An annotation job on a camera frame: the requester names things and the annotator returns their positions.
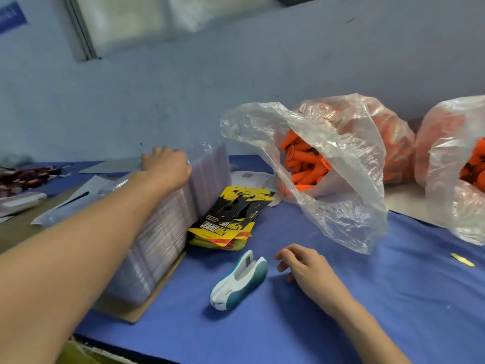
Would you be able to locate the person's left hand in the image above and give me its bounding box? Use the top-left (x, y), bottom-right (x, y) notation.
top-left (140, 146), bottom-right (192, 196)

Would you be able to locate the person's right hand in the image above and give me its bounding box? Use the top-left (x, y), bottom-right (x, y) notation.
top-left (275, 244), bottom-right (355, 317)

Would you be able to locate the stack of clear blister shells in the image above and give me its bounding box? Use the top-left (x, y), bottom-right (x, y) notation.
top-left (102, 142), bottom-right (232, 304)

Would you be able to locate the teal hand stapler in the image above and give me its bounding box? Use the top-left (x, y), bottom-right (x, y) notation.
top-left (210, 250), bottom-right (268, 311)

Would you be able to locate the person's left forearm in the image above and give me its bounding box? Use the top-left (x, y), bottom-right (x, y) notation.
top-left (0, 174), bottom-right (183, 364)

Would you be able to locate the grey flat sheet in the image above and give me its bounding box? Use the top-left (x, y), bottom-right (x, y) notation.
top-left (79, 157), bottom-right (145, 175)

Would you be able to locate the stack of yellow black cards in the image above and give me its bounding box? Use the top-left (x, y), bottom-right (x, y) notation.
top-left (188, 186), bottom-right (275, 251)

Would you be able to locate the white printed paper sheet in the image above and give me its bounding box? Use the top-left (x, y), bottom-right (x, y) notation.
top-left (231, 170), bottom-right (280, 194)

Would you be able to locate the black pen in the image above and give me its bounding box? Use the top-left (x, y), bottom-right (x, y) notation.
top-left (61, 192), bottom-right (92, 209)

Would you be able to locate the pile of dark red parts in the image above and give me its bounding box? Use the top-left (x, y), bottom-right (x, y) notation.
top-left (0, 166), bottom-right (62, 196)

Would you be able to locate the small white packet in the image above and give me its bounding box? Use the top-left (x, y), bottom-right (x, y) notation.
top-left (0, 192), bottom-right (48, 217)

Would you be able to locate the grey framed window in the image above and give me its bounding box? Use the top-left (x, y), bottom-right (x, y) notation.
top-left (61, 0), bottom-right (327, 61)

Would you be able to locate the large clear plastic bag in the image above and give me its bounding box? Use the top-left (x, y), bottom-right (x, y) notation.
top-left (414, 96), bottom-right (485, 246)

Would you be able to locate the yellow plastic crate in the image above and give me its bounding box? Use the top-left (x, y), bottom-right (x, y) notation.
top-left (57, 341), bottom-right (115, 364)

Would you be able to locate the blue wall sign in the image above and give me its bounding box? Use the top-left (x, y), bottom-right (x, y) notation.
top-left (0, 1), bottom-right (28, 35)

